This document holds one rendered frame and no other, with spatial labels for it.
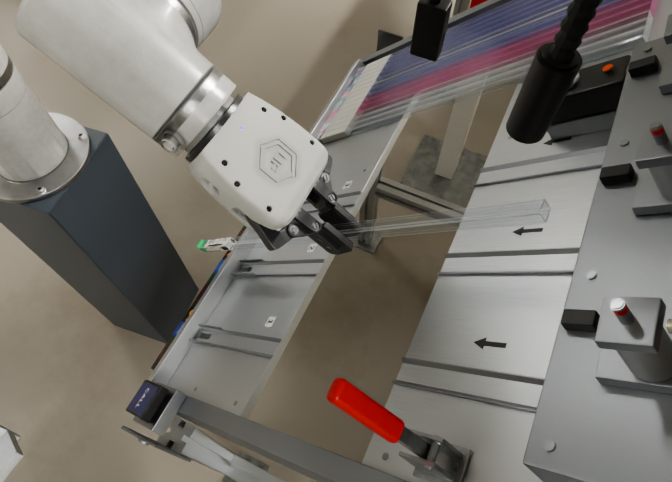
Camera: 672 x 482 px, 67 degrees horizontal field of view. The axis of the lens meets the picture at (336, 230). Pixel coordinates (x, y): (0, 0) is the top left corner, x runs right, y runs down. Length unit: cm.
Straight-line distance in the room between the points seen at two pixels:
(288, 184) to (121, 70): 16
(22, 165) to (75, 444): 83
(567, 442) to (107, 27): 41
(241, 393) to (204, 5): 39
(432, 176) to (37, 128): 121
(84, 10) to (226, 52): 176
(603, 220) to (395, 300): 120
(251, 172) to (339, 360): 106
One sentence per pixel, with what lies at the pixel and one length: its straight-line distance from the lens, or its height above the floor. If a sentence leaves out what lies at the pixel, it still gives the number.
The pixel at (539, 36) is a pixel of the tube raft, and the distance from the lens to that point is 70.
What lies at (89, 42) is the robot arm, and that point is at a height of 114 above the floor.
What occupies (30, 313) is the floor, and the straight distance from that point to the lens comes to 174.
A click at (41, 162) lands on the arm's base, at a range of 97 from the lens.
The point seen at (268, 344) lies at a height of 84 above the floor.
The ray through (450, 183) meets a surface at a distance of 175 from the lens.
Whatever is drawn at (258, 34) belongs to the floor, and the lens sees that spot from 225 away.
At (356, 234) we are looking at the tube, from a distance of 49.
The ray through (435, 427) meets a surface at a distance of 41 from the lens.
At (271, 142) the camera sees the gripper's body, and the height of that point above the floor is 105.
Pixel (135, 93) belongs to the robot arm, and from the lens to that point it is 45.
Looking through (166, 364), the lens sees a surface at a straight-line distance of 73.
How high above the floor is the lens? 141
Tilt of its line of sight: 60 degrees down
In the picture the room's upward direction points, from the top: straight up
